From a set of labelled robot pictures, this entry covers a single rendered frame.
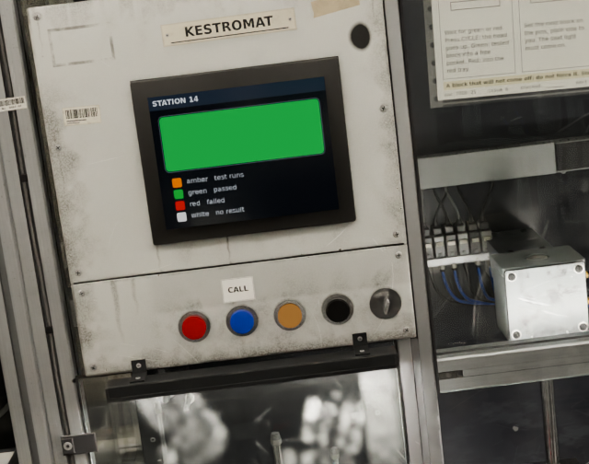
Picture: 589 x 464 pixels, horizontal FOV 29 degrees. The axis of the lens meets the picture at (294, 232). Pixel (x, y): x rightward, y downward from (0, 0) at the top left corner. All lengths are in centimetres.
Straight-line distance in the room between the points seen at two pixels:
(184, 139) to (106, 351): 29
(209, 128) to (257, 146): 6
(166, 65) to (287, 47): 15
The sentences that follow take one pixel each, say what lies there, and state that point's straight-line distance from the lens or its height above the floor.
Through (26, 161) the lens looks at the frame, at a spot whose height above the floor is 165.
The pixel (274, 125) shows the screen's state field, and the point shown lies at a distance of 138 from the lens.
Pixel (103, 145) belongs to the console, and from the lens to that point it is 142.
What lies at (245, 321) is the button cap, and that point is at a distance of 144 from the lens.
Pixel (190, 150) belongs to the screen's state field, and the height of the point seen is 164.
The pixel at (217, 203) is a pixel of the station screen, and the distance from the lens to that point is 139.
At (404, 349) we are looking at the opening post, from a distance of 148.
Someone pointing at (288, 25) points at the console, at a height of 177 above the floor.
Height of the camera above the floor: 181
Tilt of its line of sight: 12 degrees down
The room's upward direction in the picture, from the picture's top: 7 degrees counter-clockwise
